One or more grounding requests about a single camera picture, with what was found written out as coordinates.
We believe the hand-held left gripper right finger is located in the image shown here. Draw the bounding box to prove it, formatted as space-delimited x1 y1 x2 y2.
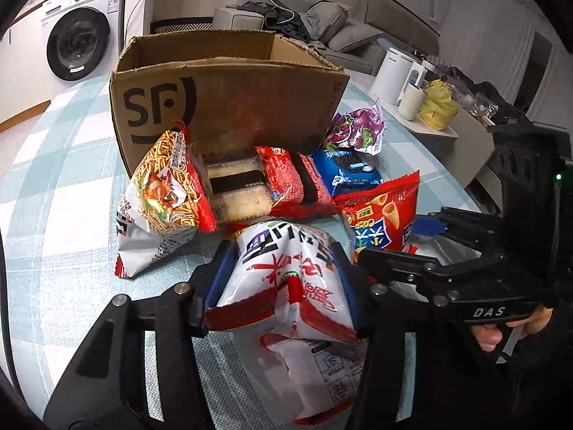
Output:
330 241 520 430

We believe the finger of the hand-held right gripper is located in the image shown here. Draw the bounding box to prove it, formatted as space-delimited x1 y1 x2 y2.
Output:
358 247 542 323
412 206 506 261

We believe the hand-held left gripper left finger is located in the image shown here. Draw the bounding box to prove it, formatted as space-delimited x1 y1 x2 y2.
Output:
42 241 238 430

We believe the white red chip bag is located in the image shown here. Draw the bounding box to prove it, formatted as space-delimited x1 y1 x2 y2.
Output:
115 188 200 280
203 219 374 427

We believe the red cone snack bag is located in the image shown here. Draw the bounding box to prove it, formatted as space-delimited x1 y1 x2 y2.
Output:
333 170 422 266

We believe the clear cookie tray pack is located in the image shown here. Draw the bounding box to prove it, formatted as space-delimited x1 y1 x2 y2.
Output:
203 154 275 224

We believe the blue cookie pack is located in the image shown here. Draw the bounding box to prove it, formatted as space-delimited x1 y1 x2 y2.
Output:
311 147 385 198

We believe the orange noodle snack bag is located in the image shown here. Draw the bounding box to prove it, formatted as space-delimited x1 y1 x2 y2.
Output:
129 121 218 245

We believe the red cookie pack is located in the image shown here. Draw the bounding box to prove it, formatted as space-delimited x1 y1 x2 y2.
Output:
254 145 338 219

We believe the purple snack bag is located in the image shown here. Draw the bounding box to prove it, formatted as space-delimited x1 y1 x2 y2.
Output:
324 103 386 156

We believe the brown cardboard box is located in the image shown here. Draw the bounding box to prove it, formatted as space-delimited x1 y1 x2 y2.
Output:
110 30 351 177

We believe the person's right hand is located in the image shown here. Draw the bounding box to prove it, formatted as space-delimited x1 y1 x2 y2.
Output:
468 307 556 354

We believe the grey side cabinet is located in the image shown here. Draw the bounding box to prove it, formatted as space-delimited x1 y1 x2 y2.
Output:
353 72 502 189

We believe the yellow plastic bag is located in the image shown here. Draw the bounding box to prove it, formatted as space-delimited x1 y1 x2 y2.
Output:
418 78 458 132

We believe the cream cup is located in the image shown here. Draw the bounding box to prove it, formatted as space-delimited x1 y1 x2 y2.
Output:
398 84 426 121

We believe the dark patterned cloth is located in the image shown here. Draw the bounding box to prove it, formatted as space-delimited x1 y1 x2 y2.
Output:
436 65 482 99

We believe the white electric kettle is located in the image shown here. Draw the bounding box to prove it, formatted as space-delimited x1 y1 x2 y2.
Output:
368 47 426 106

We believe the grey cushion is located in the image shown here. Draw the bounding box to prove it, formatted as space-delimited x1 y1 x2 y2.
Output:
329 20 382 54

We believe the grey sofa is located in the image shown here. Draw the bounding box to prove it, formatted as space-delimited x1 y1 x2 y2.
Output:
212 0 444 77

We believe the grey pillow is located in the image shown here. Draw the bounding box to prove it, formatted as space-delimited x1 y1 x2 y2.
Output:
303 1 353 46

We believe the dark clothes pile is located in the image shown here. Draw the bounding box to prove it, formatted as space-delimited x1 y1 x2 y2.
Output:
237 0 314 42

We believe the black laundry basket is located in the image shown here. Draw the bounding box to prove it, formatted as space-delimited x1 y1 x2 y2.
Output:
150 17 215 35

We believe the white washing machine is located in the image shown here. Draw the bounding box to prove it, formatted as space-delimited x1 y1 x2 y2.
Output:
33 0 130 82

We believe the white kitchen cabinet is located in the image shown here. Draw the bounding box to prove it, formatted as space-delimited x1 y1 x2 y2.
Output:
0 4 50 124

